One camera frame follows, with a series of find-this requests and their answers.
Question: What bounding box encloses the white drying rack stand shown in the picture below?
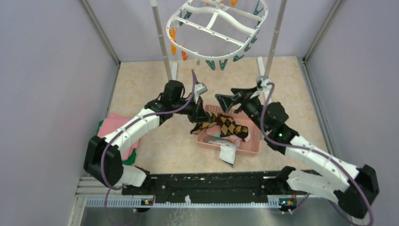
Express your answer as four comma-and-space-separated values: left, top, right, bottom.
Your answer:
149, 0, 288, 111

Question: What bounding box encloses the green folded cloth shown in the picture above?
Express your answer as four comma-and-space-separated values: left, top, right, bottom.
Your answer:
97, 120, 138, 166

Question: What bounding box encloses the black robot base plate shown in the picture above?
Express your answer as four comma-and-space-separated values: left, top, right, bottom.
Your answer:
121, 171, 302, 213

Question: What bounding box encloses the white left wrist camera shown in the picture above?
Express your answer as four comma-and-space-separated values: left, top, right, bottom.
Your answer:
193, 82, 208, 103

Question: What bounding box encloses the pink folded cloth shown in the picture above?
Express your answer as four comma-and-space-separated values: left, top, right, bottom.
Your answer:
97, 113, 141, 161

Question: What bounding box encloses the brown argyle sock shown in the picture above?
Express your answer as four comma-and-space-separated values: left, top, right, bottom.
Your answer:
215, 114, 249, 139
190, 112, 222, 135

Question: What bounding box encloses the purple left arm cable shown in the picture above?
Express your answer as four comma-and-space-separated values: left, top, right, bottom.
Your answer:
100, 69, 199, 226

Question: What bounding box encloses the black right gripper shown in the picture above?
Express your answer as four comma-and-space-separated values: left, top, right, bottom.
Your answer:
215, 86, 269, 133

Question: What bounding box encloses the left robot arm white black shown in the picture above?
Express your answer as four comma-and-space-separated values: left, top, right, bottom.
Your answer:
83, 80, 210, 195

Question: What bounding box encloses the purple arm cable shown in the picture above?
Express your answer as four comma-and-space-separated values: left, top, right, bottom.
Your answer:
259, 82, 375, 226
100, 69, 199, 226

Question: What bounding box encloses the pink dotted sock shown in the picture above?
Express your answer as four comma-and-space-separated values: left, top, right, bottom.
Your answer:
206, 130, 222, 138

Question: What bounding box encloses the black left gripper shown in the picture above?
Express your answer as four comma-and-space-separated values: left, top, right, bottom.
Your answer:
172, 94, 211, 123

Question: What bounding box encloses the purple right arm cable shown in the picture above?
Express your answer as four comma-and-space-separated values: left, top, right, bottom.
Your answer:
259, 82, 375, 226

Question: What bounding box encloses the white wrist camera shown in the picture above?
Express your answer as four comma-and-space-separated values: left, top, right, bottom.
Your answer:
250, 76, 274, 99
193, 82, 208, 103

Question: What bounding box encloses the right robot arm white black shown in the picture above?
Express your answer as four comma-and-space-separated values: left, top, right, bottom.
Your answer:
215, 88, 380, 222

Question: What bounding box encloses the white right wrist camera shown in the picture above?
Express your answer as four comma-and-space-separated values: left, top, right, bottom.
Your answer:
250, 76, 274, 99

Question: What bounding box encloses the white black striped sock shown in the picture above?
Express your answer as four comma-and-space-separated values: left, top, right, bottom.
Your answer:
208, 139, 241, 168

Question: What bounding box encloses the pink plastic basket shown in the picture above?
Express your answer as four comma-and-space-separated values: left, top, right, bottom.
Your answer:
197, 105, 262, 156

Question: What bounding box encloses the white oval clip hanger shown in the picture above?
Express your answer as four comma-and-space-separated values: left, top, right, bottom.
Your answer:
166, 0, 269, 62

